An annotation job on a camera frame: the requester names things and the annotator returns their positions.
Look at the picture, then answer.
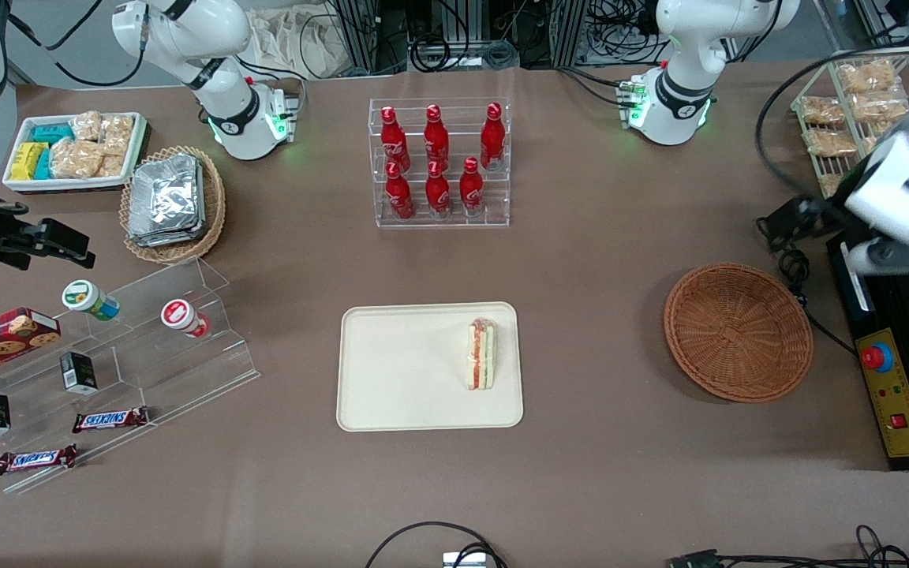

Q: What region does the clear acrylic bottle rack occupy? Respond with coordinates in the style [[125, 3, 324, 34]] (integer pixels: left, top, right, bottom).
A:
[[368, 97, 512, 230]]

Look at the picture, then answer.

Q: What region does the clear acrylic stepped display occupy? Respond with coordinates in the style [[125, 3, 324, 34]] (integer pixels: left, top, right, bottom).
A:
[[0, 256, 261, 495]]

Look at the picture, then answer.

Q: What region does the cream wire rack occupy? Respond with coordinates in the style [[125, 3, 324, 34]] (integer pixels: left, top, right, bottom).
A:
[[791, 46, 909, 198]]

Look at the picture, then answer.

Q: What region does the beige cloth bag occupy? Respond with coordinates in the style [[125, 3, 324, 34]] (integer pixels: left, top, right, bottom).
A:
[[245, 6, 349, 80]]

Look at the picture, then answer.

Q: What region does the yellow control panel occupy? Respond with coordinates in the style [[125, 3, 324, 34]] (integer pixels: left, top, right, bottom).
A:
[[855, 327, 909, 459]]

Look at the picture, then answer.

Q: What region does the black cable with connector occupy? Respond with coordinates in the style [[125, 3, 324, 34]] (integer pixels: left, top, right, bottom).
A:
[[669, 525, 909, 568]]

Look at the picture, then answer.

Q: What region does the white rectangular snack tray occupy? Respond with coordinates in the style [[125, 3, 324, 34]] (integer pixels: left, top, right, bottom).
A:
[[2, 112, 148, 194]]

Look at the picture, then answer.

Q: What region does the round brown wicker basket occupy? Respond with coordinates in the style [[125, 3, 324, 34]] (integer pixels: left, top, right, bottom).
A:
[[664, 263, 814, 404]]

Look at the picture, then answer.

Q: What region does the black looped cable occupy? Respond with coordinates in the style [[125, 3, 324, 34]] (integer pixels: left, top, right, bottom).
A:
[[365, 521, 508, 568]]

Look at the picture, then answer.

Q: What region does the green lid yogurt cup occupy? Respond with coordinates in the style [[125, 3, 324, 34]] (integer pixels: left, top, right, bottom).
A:
[[62, 279, 121, 321]]

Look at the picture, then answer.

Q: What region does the red lid yogurt cup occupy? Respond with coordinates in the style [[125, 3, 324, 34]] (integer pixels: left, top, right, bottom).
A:
[[160, 299, 211, 339]]

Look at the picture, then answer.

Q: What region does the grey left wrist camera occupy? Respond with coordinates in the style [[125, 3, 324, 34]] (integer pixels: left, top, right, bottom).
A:
[[847, 239, 909, 275]]

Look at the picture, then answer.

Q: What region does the oval light wicker basket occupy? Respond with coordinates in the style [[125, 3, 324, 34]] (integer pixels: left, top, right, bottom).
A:
[[119, 145, 227, 265]]

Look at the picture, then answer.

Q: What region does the yellow snack packet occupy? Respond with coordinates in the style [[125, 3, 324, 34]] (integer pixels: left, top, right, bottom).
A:
[[10, 142, 49, 181]]

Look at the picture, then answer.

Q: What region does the snickers chocolate bar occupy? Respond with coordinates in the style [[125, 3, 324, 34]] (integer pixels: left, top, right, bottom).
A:
[[72, 406, 150, 434], [0, 444, 78, 476]]

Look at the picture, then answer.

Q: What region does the silver foil pack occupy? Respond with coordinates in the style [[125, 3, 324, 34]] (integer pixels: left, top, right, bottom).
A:
[[127, 158, 208, 249], [129, 153, 201, 237]]

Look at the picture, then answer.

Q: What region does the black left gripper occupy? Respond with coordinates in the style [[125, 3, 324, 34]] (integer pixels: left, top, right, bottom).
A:
[[765, 185, 870, 252]]

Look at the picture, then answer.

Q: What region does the red cola bottle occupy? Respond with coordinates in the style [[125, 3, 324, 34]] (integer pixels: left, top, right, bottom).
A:
[[385, 162, 415, 221], [480, 102, 506, 171], [380, 106, 411, 170], [424, 103, 451, 168], [459, 156, 484, 218], [425, 159, 451, 219]]

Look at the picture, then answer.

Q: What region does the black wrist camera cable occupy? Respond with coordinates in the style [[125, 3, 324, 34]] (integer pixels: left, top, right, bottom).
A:
[[754, 47, 909, 207]]

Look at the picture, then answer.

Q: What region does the cream rectangular serving tray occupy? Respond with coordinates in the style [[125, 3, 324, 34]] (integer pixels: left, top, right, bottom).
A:
[[335, 301, 525, 433]]

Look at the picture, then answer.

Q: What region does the triangular sandwich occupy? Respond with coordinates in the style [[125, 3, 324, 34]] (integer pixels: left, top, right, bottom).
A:
[[466, 318, 496, 391]]

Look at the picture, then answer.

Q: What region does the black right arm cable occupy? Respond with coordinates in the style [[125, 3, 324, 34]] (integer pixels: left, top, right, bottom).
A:
[[6, 0, 149, 89]]

